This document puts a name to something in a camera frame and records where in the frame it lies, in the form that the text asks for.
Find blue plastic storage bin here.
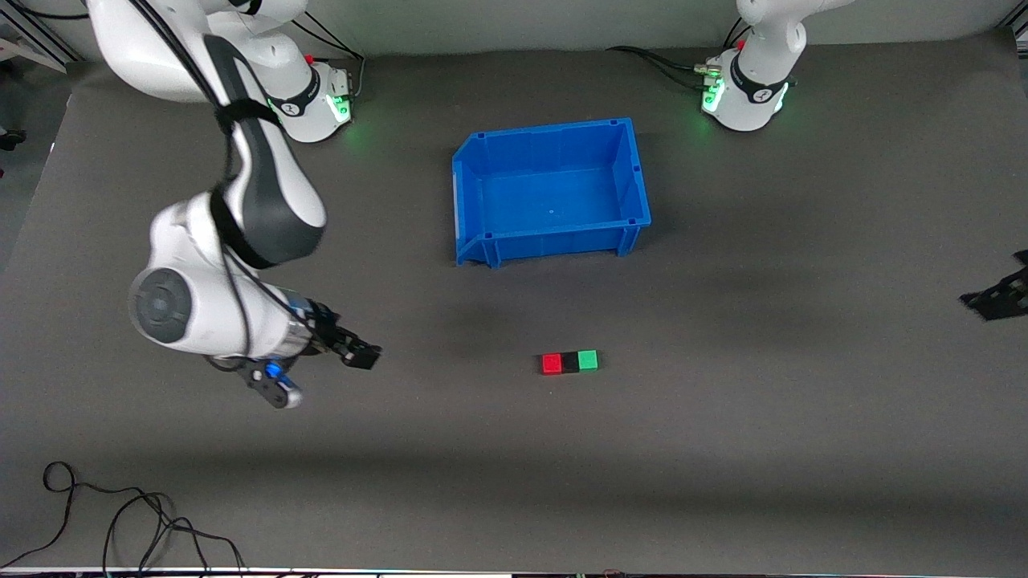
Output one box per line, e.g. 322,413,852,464
451,117,652,269

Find black cable along right arm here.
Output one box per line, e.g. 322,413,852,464
128,0,322,358

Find loose black floor cable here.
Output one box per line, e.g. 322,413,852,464
0,461,247,576

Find black right arm base cables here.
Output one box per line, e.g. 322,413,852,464
289,11,367,104

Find black arm base cables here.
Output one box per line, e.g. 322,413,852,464
289,11,367,104
605,18,752,91

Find black left arm base cables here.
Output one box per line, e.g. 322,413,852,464
605,18,752,91

